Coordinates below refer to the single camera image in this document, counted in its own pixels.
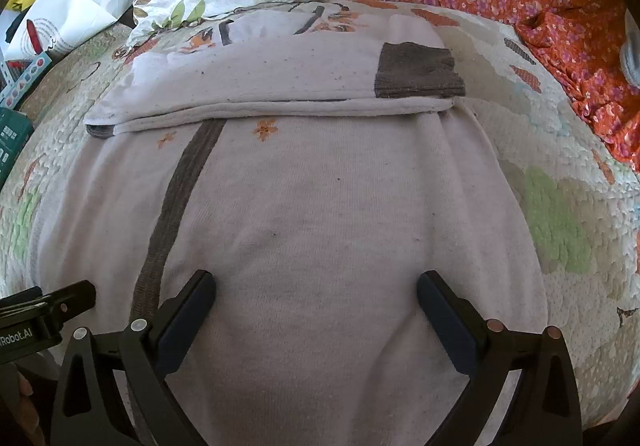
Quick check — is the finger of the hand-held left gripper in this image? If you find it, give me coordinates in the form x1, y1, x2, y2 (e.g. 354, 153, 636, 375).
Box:
41, 280, 97, 327

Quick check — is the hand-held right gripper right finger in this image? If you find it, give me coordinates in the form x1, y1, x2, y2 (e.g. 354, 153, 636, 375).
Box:
416, 270, 586, 446

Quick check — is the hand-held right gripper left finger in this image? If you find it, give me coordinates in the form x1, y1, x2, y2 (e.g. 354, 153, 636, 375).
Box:
50, 269, 217, 446

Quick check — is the person's left hand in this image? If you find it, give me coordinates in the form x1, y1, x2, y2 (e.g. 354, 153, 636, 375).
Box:
11, 372, 38, 429

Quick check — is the quilted heart-print bedspread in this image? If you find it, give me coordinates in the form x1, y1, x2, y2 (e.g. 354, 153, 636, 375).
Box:
0, 0, 640, 427

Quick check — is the teal box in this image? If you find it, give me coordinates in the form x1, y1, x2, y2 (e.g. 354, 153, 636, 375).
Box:
0, 106, 33, 187

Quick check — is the colourful shapes box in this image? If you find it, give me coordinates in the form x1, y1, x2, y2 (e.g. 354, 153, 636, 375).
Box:
0, 50, 53, 109

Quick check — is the white paper bag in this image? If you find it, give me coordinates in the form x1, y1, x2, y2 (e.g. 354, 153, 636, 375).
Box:
2, 0, 133, 61

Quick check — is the grey soft object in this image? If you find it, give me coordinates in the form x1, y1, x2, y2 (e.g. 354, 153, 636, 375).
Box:
619, 8, 640, 86

